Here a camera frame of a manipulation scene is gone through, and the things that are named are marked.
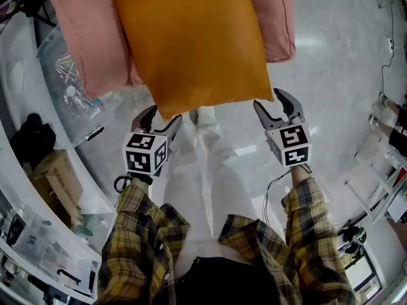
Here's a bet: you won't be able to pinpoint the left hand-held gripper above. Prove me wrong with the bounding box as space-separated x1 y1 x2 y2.
121 104 184 177

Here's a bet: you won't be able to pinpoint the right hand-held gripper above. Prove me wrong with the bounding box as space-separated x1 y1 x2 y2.
252 87 312 169

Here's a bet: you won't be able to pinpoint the orange cushion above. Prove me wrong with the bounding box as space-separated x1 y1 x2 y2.
110 0 275 122

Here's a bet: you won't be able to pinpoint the person's left forearm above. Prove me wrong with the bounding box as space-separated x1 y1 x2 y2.
107 173 191 260

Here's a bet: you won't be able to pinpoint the person's right forearm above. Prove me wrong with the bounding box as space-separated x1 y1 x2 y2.
281 165 338 254

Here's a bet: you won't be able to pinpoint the person's white right shoe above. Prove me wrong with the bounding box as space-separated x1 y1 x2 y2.
197 105 218 135

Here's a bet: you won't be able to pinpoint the person's legs in white trousers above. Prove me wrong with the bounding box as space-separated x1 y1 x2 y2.
167 119 271 266

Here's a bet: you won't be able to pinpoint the clear plastic storage bin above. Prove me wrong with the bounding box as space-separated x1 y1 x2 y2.
36 24 128 149

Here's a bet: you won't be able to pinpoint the pink padded armchair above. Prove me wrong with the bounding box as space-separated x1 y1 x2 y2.
40 0 297 100

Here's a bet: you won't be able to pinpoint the brown cardboard box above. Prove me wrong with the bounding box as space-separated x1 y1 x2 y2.
28 149 85 229

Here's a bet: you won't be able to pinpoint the white metal rack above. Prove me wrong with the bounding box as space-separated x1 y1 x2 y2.
345 151 407 227

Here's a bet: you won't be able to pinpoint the black cloth bundle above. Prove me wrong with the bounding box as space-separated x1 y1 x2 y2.
9 112 57 168

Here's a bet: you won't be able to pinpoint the teal plastic object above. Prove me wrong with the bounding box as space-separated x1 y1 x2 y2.
74 219 97 238

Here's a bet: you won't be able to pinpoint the black round device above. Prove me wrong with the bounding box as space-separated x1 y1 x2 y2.
338 224 368 255

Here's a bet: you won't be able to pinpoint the white curved shelf unit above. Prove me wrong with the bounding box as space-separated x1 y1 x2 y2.
0 11 116 305

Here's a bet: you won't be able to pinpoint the clear drawer box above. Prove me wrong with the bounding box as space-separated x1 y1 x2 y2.
0 200 100 299

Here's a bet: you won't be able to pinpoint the person's torso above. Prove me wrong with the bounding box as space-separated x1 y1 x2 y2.
139 201 303 305

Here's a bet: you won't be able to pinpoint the black wrist strap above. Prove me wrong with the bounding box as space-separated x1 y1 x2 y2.
113 173 133 194

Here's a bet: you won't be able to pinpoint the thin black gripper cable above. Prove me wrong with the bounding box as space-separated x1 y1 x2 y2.
261 169 293 226

